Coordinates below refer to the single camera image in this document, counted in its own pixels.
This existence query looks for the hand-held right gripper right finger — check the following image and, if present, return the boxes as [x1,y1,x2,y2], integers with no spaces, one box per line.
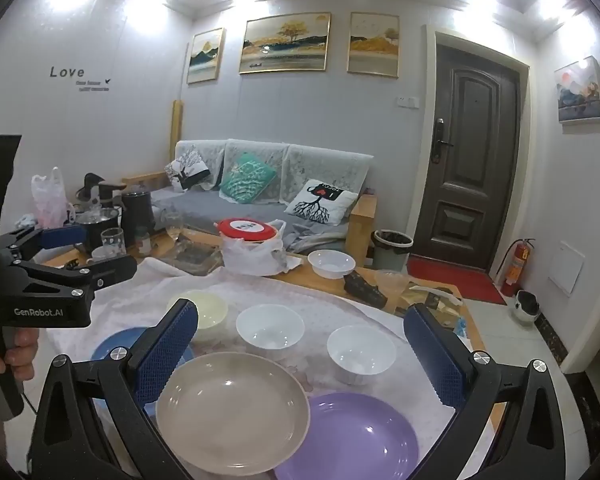
[402,304,588,480]

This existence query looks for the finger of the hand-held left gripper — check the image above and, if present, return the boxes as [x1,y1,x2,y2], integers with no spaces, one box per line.
[10,254,139,297]
[0,225,89,262]

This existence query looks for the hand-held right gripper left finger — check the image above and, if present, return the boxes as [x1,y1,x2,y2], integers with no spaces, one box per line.
[27,299,199,480]

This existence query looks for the person's left hand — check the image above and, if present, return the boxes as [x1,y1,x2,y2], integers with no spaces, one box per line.
[0,327,40,382]

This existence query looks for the glass tumbler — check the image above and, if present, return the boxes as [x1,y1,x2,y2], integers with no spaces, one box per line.
[100,228,127,256]

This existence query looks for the white plastic bag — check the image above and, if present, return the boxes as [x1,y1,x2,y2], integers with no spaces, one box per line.
[221,220,303,277]
[31,166,76,228]

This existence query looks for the gold brown box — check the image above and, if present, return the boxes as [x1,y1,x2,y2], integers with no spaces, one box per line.
[405,285,463,318]

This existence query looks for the cream bowl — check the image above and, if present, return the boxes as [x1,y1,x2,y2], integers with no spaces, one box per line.
[166,290,229,346]

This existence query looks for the black thermos jug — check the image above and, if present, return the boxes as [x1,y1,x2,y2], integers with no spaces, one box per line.
[121,190,157,236]

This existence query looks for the blue plate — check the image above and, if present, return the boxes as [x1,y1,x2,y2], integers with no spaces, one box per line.
[90,327,197,413]

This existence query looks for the wine glass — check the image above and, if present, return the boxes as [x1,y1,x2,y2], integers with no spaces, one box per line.
[161,208,186,241]

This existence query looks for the beige plate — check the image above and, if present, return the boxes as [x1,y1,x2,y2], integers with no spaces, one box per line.
[156,351,311,476]

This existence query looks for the glass tray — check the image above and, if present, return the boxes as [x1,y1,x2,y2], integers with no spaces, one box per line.
[172,237,226,276]

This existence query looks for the red doormat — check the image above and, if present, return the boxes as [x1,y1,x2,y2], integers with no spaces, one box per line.
[406,256,507,306]

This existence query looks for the clear plastic cup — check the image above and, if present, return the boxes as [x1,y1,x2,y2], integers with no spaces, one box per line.
[375,270,412,311]

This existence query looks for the black plastic bag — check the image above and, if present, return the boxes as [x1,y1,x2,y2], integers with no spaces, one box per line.
[344,272,388,308]

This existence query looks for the grey wooden sofa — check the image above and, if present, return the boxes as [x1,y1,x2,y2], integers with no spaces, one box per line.
[122,139,378,256]

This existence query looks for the purple plate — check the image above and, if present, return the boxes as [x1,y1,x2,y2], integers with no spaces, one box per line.
[274,392,420,480]

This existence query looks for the grey trash bin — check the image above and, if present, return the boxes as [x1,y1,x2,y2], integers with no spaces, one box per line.
[371,229,414,271]

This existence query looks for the red fire extinguisher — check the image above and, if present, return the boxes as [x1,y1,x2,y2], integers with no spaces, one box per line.
[500,238,537,298]

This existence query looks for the black white tree cushion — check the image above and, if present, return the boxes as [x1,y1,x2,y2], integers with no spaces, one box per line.
[164,146,212,192]

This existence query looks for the red round lid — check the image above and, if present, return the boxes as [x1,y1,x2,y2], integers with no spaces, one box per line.
[216,218,280,244]

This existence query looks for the wide white bowl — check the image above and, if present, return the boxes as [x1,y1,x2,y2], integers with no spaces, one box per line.
[307,249,357,279]

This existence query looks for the white pink-dotted cloth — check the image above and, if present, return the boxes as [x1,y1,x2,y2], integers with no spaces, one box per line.
[45,257,496,480]

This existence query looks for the upright wooden board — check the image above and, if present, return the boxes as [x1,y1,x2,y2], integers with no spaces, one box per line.
[171,100,185,161]

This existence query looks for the teal cushion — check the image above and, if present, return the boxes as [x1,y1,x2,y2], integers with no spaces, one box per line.
[219,152,276,204]

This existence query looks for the dark door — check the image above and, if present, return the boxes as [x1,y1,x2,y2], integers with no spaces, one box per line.
[412,44,523,273]

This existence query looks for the white heart tree cushion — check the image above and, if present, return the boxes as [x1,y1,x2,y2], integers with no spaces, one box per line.
[283,179,358,226]

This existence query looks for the grey lace sofa cover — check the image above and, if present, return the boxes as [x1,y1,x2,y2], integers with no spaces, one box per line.
[174,139,374,206]

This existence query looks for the small mountain painting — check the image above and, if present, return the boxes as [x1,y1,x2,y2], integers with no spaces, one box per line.
[186,27,226,84]

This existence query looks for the wide landscape painting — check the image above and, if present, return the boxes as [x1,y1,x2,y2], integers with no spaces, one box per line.
[238,11,332,76]

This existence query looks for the white-framed mountain painting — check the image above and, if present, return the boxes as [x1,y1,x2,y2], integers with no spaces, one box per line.
[553,56,600,126]

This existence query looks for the golden tree painting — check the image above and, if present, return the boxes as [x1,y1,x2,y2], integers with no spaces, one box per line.
[346,11,400,78]

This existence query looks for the white wall panel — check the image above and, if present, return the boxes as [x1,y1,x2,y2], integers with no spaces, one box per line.
[557,241,586,297]

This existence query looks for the black wall decal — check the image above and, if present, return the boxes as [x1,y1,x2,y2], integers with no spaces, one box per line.
[49,65,112,93]

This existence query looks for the black door handle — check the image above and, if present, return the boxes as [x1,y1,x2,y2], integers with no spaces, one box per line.
[432,119,453,163]

